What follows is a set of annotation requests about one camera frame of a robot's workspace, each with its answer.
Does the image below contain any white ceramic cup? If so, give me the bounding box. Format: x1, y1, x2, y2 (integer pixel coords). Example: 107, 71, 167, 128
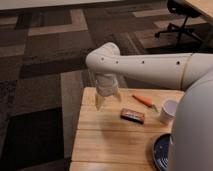
159, 99, 178, 124

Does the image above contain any wooden desk in background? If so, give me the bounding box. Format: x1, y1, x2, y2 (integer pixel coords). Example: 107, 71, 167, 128
184, 0, 213, 23

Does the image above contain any dark blue patterned plate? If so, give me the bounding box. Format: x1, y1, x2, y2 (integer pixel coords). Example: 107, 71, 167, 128
152, 133, 170, 171

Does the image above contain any orange chili pepper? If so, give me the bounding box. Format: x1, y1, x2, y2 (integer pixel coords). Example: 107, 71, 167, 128
132, 94, 158, 112

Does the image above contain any black office chair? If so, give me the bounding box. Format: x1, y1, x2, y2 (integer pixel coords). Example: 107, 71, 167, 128
154, 0, 203, 47

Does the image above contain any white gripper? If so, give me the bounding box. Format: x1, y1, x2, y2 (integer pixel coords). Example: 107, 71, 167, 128
95, 73, 122, 110

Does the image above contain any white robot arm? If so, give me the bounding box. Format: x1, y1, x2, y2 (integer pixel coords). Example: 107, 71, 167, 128
86, 42, 213, 171

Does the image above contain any dark red snack packet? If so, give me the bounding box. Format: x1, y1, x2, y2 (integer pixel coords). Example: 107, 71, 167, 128
120, 108, 145, 124

